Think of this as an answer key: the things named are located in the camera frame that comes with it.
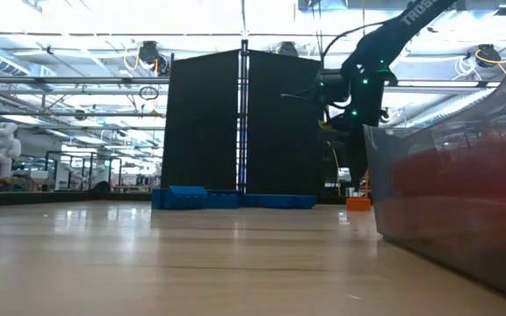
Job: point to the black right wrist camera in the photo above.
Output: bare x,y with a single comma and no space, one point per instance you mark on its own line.
332,88

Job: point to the orange toy brick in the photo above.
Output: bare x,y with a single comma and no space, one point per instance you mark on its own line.
358,203

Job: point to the black folding partition screen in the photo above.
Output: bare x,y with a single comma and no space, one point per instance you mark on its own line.
200,131

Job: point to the clear plastic bin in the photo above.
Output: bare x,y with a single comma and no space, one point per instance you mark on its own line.
455,197

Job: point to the black equipment box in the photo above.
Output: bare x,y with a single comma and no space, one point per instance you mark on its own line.
334,153

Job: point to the grey ceiling rail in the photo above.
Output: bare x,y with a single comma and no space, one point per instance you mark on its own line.
59,79

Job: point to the black background workstation frame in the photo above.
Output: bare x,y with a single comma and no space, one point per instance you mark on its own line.
47,169

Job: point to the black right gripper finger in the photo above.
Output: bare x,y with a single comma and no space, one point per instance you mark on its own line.
349,153
359,158

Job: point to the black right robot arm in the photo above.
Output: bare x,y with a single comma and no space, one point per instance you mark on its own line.
411,22

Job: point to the black aluminium table frame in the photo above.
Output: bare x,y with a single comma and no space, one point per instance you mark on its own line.
38,198

